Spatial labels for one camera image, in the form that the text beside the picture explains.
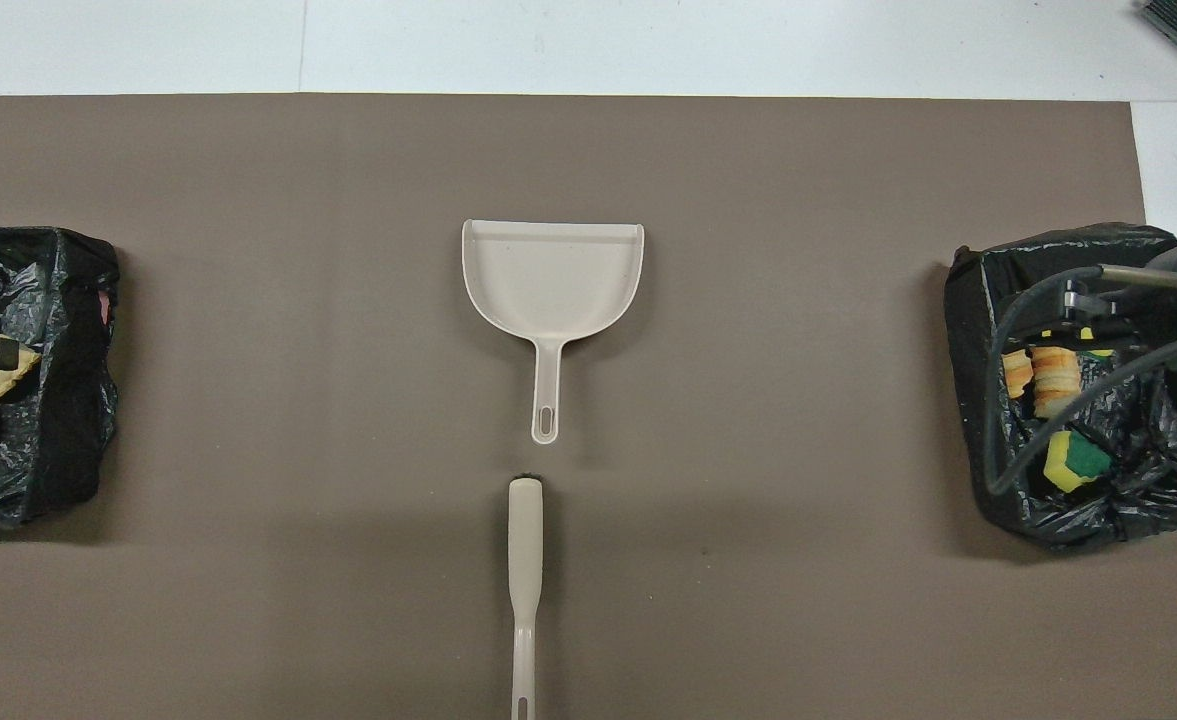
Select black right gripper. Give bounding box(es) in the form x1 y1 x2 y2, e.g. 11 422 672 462
1043 280 1177 353

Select large yellow sponge piece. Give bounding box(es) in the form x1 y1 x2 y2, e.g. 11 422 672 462
1043 328 1115 359

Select striped croissant piece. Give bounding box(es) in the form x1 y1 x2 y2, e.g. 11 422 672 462
1031 346 1083 419

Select green and yellow sponge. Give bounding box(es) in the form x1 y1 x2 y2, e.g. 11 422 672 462
1044 430 1112 494

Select beige plastic dustpan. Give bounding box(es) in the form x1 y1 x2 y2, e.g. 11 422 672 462
461 219 646 446

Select beige brush with black bristles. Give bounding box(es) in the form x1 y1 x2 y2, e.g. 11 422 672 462
507 473 546 720

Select black bag lined bin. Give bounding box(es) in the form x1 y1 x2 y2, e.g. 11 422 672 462
944 222 1177 549
0 226 121 529

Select brown table mat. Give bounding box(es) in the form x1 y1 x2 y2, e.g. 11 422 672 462
0 93 1177 720

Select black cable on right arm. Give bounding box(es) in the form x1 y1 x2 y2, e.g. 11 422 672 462
983 264 1177 496

